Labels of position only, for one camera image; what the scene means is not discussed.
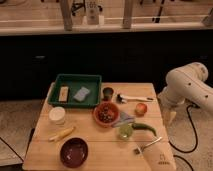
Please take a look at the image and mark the orange bowl with grapes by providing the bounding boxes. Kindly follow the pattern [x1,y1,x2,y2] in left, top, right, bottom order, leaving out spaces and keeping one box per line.
[93,102,120,127]

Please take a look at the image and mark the silver fork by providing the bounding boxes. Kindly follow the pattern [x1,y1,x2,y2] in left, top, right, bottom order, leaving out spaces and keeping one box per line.
[133,137,163,155]

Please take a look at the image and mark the dark paper cup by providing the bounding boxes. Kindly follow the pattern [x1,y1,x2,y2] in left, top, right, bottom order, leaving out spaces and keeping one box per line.
[103,87,114,101]

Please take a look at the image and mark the dark maroon bowl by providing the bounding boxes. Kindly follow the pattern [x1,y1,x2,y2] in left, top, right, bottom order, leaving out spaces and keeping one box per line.
[60,137,88,168]

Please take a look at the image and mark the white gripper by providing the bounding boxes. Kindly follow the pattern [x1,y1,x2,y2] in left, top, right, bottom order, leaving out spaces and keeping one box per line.
[157,88,184,125]

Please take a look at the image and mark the grey cloth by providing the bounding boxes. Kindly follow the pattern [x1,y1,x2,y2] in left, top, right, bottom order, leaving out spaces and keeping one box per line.
[113,112,135,127]

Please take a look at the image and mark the tan wooden block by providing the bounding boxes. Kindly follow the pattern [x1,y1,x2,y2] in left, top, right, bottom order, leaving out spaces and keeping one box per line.
[59,86,69,102]

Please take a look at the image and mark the blue sponge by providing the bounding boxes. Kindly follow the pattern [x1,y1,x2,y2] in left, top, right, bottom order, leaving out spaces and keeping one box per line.
[74,87,90,102]

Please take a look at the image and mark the black power cable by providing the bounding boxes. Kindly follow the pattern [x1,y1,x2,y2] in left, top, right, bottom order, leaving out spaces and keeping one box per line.
[168,104,200,154]

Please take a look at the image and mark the yellow corn cob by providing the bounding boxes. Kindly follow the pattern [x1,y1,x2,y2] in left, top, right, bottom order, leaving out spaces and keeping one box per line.
[48,126,75,142]

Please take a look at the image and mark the green plastic tray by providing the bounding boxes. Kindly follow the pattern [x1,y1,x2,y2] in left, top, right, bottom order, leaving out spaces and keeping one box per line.
[48,74,102,108]

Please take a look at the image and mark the green small cup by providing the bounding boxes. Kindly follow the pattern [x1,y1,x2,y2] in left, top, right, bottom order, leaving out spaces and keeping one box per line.
[118,124,133,140]

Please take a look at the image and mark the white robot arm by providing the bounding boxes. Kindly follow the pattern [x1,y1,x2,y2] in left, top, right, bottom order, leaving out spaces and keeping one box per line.
[157,62,213,126]

